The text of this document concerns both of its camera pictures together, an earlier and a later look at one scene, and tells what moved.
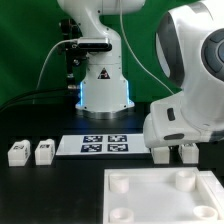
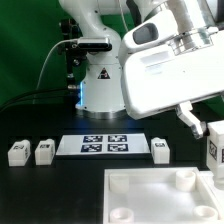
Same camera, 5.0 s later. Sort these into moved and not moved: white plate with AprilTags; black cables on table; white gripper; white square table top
Moved: white gripper
Not moved: white square table top; white plate with AprilTags; black cables on table
